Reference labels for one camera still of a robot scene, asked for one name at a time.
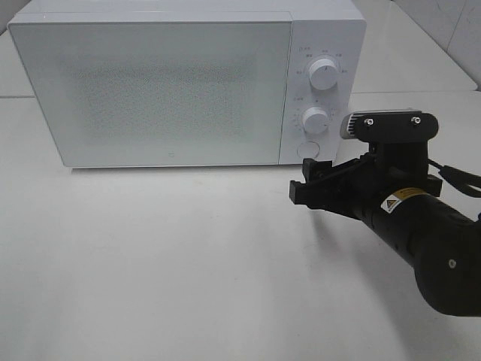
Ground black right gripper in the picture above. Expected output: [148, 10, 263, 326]
[289, 153, 442, 220]

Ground white round door button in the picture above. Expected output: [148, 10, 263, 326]
[297, 141, 320, 159]

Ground white microwave knob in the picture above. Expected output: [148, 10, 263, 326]
[307, 56, 340, 90]
[301, 107, 330, 135]

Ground white microwave oven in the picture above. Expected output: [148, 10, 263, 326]
[8, 1, 367, 168]

